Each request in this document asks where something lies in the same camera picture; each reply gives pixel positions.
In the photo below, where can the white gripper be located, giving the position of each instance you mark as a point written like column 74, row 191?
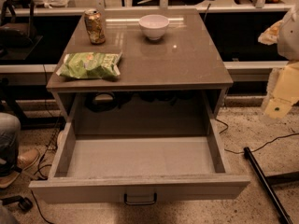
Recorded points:
column 290, row 37

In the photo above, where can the green jalapeno chip bag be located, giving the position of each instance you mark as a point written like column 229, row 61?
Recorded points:
column 90, row 65

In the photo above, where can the grey drawer cabinet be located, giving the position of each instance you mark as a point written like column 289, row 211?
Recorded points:
column 170, row 87

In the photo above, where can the open grey top drawer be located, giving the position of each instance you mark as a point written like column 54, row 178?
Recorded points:
column 97, row 168

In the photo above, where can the black bag on shelf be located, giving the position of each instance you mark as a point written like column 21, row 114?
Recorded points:
column 13, row 34

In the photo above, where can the black stand leg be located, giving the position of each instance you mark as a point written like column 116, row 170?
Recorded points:
column 268, row 181

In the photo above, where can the white ceramic bowl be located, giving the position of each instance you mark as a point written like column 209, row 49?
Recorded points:
column 153, row 26

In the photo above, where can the orange green soda can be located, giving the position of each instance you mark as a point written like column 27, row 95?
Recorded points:
column 93, row 23

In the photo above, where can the tan leather shoe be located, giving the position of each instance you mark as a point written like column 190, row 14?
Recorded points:
column 20, row 165

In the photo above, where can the person's jeans leg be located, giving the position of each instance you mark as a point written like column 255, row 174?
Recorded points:
column 10, row 129

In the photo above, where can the black clamp on floor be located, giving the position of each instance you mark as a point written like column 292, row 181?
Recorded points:
column 24, row 203

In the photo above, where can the black metal drawer handle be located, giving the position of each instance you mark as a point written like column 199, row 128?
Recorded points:
column 140, row 200

